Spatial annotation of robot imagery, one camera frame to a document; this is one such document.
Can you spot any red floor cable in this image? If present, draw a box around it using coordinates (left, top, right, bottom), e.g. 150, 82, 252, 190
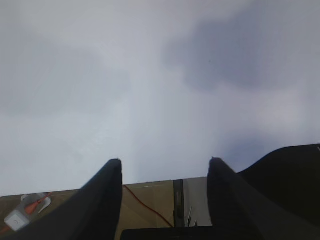
122, 184, 175, 228

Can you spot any dark vertical post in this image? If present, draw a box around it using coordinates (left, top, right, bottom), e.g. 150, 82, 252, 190
173, 179, 185, 228

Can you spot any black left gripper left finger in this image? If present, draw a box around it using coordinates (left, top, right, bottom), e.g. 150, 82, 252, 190
5, 159, 123, 240

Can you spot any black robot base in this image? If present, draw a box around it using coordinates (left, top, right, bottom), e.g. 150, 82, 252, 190
238, 144, 320, 226

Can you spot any white orange floor device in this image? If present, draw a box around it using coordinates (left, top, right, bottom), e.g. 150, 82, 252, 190
4, 192, 52, 232

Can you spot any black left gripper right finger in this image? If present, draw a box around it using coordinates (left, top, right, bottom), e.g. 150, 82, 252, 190
207, 157, 320, 240

